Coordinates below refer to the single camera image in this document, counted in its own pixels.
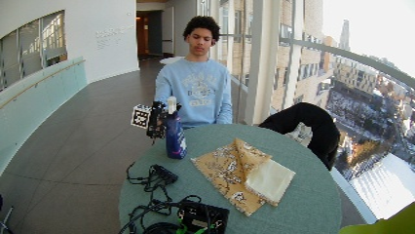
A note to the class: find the the person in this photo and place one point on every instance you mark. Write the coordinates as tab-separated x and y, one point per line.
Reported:
197	87

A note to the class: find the black jacket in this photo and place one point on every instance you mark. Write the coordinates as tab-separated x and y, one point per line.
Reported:
309	128

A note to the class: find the blue spray bottle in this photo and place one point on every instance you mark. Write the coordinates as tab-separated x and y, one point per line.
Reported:
175	136

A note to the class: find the yellow floral cloth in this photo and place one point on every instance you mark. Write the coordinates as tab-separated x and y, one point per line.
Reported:
229	169

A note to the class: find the black electronics box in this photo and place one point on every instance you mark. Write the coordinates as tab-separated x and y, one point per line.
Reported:
203	219

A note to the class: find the wooden handrail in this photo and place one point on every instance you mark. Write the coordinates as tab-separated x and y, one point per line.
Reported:
42	81

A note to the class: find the yellow-green object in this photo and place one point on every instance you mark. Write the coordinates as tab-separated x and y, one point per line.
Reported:
382	222

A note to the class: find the white marker cube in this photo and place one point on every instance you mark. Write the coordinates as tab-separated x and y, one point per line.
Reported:
141	116

